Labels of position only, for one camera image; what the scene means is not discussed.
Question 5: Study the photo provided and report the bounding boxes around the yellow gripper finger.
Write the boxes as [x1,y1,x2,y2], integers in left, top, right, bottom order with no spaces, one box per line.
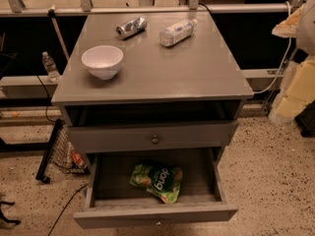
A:
[269,55,315,124]
[272,6,304,38]

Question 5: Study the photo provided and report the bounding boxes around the green rice chip bag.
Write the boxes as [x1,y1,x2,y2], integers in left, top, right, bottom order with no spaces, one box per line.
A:
[129,164,183,205]

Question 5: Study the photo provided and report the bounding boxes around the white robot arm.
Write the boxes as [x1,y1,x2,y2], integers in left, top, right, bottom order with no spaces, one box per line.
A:
[269,0,315,123]

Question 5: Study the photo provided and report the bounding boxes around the grey wooden drawer cabinet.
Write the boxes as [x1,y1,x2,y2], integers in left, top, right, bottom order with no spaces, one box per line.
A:
[50,11,255,164]

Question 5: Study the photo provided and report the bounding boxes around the round drawer knob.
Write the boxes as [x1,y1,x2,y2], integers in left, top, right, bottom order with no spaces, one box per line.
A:
[151,135,159,145]

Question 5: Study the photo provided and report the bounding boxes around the closed grey upper drawer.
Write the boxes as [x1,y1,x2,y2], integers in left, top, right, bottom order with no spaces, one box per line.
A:
[69,121,238,153]

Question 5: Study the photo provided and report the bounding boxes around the open grey middle drawer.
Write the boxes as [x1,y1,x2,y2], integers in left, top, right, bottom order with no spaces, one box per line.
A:
[74,148,238,229]

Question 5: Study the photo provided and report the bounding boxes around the clear plastic bottle on cabinet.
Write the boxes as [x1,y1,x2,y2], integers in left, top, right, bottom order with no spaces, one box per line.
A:
[159,19,198,47]

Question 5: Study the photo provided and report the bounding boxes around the silver drink can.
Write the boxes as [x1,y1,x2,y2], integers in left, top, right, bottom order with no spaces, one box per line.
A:
[116,16,147,39]

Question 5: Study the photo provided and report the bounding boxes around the white bowl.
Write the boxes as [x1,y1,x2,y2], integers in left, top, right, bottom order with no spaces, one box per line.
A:
[81,45,124,80]

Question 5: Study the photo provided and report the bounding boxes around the orange packet in basket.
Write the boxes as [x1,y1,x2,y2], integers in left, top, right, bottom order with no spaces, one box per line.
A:
[71,151,86,169]

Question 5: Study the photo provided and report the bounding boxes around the wooden stick with black tape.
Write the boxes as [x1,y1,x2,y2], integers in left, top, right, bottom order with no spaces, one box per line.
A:
[47,5,69,62]

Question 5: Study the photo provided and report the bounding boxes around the clear water bottle on ledge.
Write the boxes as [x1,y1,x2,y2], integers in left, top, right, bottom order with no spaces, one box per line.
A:
[42,51,60,83]

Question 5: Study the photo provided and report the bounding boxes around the black object at left floor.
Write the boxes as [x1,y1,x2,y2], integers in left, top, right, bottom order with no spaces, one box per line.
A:
[0,201,21,225]

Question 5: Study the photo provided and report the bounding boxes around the white cable on right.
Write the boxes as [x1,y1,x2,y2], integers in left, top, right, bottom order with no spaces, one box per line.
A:
[252,0,293,95]

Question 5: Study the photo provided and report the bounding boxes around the black cable on floor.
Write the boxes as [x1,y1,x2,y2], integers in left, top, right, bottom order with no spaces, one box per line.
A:
[47,183,90,236]

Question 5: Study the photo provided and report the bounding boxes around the black wire mesh basket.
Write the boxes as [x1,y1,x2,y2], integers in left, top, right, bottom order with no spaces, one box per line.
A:
[35,119,90,184]

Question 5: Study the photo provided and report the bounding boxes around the metal rail frame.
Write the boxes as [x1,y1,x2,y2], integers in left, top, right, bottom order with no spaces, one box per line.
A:
[0,0,315,18]

